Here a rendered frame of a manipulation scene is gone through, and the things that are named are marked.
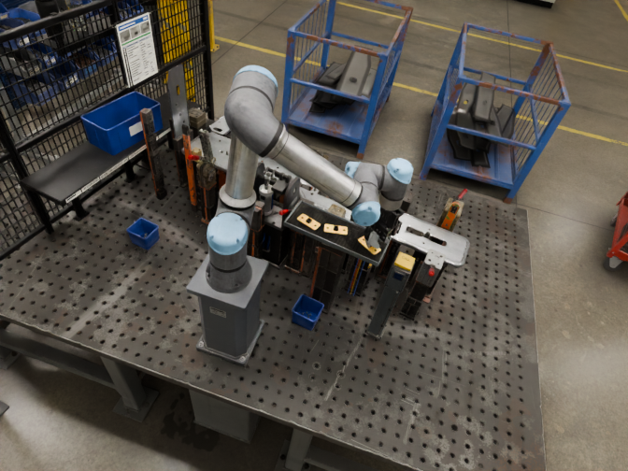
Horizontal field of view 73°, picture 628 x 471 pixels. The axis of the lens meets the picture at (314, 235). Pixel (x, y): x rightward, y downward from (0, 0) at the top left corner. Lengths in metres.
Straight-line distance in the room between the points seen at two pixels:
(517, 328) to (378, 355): 0.68
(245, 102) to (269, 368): 1.05
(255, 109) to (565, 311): 2.80
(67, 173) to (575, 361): 2.97
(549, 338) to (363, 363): 1.69
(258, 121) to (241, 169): 0.27
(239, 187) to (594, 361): 2.59
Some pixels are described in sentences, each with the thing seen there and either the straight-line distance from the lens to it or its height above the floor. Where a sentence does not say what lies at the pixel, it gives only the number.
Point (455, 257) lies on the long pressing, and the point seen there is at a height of 1.00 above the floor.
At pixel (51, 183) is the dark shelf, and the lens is 2.01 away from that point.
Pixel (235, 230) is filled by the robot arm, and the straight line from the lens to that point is 1.27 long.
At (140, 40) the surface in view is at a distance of 2.31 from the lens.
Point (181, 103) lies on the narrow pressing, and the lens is 2.16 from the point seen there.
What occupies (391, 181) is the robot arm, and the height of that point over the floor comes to 1.49.
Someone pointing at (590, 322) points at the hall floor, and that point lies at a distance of 3.46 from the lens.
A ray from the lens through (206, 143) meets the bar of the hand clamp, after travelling 1.88.
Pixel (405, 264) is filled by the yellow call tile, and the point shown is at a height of 1.16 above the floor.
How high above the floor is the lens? 2.24
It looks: 46 degrees down
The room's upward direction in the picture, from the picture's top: 10 degrees clockwise
